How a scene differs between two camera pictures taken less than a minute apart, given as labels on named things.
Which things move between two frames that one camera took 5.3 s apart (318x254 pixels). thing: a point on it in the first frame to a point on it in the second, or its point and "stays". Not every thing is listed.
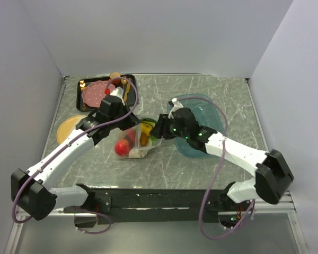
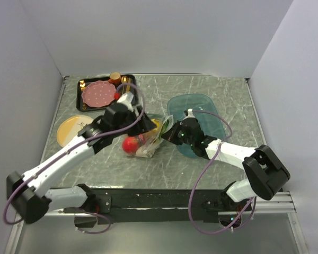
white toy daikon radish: [134, 153] to [146, 151]
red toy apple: [122, 147] to [130, 144]
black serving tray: [127, 83] stays
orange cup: [115, 74] stays
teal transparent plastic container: [207, 113] stays
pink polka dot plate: [94, 92] stays
